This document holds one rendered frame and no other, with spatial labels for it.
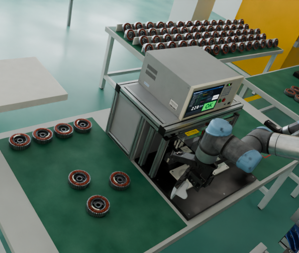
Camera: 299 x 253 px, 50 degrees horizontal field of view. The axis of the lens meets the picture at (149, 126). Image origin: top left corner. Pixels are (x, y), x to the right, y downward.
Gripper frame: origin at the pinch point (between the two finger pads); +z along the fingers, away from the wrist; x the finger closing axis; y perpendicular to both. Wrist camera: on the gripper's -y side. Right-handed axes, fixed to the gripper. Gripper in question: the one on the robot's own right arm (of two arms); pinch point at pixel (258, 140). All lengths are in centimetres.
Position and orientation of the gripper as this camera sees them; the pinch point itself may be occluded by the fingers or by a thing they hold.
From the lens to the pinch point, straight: 225.4
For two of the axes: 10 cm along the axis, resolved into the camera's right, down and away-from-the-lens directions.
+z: -5.3, 3.6, 7.7
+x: 7.5, -2.3, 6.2
